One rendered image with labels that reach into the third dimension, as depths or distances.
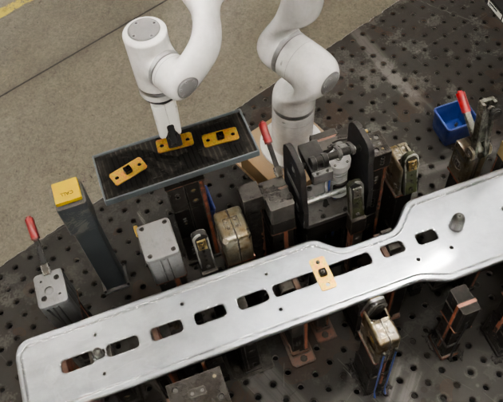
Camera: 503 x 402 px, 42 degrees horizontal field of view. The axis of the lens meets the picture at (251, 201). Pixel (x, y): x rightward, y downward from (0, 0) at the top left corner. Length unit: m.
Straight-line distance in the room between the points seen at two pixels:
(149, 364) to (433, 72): 1.39
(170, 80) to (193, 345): 0.59
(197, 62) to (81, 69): 2.29
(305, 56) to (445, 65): 0.83
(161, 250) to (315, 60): 0.59
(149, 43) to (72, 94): 2.17
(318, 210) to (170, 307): 0.44
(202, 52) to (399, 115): 1.09
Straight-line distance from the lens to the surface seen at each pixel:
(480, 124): 1.62
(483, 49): 2.46
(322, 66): 1.64
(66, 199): 1.55
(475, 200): 1.69
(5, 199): 3.12
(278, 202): 1.55
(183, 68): 1.23
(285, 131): 1.87
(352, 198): 1.57
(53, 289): 1.56
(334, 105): 2.22
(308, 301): 1.51
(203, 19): 1.25
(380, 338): 1.44
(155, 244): 1.49
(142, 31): 1.27
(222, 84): 3.26
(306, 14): 1.58
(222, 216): 1.53
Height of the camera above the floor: 2.38
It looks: 57 degrees down
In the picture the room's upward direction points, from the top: 7 degrees counter-clockwise
